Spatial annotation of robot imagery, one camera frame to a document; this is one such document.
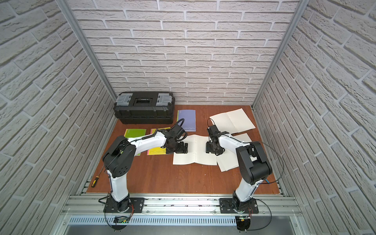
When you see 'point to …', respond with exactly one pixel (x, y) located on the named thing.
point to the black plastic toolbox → (145, 107)
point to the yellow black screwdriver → (96, 179)
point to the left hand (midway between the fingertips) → (185, 150)
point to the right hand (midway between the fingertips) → (212, 150)
